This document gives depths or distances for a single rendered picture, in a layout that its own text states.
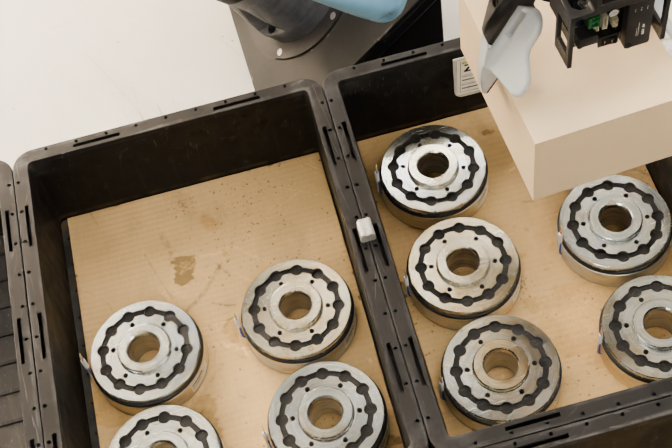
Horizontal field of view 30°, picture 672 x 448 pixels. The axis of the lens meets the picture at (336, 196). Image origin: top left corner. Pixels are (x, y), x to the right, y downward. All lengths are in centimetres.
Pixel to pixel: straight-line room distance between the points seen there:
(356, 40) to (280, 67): 12
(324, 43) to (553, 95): 47
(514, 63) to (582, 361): 34
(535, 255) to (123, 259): 40
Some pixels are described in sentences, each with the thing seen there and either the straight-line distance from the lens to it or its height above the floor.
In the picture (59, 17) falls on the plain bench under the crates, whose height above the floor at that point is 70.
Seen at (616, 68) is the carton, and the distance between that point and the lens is 95.
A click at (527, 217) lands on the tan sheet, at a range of 121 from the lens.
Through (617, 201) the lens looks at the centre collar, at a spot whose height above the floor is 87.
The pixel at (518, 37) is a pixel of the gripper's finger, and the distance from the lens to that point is 90.
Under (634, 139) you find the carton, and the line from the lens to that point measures 95.
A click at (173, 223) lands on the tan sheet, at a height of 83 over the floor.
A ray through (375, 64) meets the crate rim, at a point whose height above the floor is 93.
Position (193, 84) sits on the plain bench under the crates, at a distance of 151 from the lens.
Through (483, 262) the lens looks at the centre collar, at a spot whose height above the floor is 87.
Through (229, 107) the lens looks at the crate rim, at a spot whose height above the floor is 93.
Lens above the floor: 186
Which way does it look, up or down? 57 degrees down
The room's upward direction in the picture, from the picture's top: 12 degrees counter-clockwise
